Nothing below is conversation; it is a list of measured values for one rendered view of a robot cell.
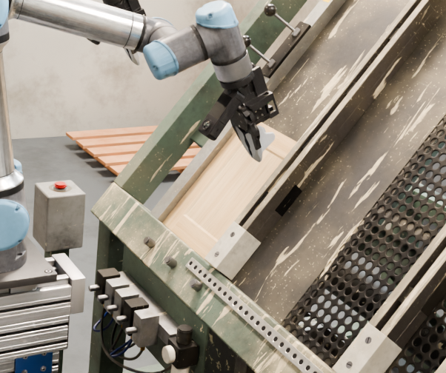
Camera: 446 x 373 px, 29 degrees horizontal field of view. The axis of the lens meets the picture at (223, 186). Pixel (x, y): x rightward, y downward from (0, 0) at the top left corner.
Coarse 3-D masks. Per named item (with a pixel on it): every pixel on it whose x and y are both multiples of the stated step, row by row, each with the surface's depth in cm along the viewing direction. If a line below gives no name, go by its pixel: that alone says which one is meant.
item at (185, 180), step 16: (320, 0) 260; (336, 0) 257; (320, 16) 256; (320, 32) 258; (304, 48) 257; (288, 64) 256; (272, 80) 255; (224, 128) 255; (208, 144) 256; (192, 160) 257; (208, 160) 254; (192, 176) 253; (176, 192) 253; (160, 208) 254
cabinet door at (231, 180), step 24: (240, 144) 250; (288, 144) 237; (216, 168) 251; (240, 168) 245; (264, 168) 239; (192, 192) 252; (216, 192) 246; (240, 192) 240; (168, 216) 253; (192, 216) 247; (216, 216) 240; (192, 240) 241; (216, 240) 235
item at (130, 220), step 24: (120, 192) 269; (96, 216) 270; (120, 216) 262; (144, 216) 255; (120, 240) 257; (168, 240) 242; (144, 264) 244; (216, 312) 216; (264, 312) 206; (240, 336) 207; (288, 336) 198; (264, 360) 198; (288, 360) 194; (312, 360) 190
